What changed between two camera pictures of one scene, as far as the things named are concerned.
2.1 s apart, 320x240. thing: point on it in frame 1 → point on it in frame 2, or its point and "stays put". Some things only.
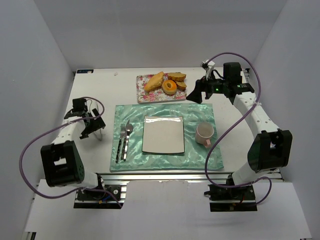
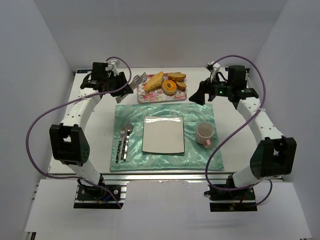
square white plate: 163,134 stays put
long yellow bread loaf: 154,81 stays put
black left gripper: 89,124 → 119,81
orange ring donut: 171,90 stays put
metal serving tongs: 101,138 → 136,80
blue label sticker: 85,71 stays put
